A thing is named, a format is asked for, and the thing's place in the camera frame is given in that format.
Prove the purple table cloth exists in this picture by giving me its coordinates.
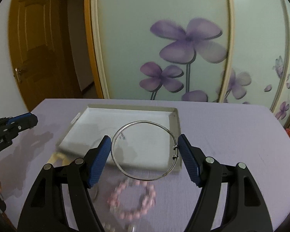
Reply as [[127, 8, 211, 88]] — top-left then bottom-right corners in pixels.
[[0, 99, 290, 231]]

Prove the floral sliding wardrobe door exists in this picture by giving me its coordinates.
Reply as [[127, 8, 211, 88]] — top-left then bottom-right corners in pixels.
[[84, 0, 290, 126]]

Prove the pink bead bracelet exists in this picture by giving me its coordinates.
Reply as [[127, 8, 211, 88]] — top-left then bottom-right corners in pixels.
[[106, 178, 157, 221]]

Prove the white shallow tray box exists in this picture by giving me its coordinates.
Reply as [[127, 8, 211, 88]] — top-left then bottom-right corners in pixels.
[[56, 104, 180, 172]]

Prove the brown wooden door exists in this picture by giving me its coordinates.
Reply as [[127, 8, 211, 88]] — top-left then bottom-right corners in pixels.
[[8, 0, 81, 111]]

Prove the thin silver bangle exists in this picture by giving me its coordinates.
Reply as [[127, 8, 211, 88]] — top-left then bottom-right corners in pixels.
[[110, 120, 182, 181]]

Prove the cream wrist watch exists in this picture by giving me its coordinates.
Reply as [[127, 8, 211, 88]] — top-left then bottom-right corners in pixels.
[[47, 152, 71, 166]]

